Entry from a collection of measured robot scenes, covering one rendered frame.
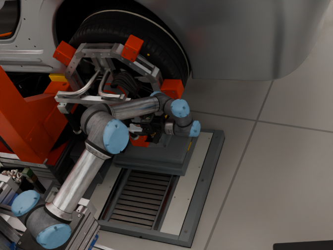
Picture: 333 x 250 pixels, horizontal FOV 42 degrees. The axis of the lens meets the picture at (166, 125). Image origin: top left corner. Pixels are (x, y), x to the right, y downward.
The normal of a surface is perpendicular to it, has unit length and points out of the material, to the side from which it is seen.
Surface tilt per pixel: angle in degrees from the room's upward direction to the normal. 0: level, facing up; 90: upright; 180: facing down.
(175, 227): 0
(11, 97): 90
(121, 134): 87
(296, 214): 0
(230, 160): 0
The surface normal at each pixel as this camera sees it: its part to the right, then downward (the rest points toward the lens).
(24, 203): -0.34, -0.70
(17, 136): -0.32, 0.75
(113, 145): 0.74, 0.30
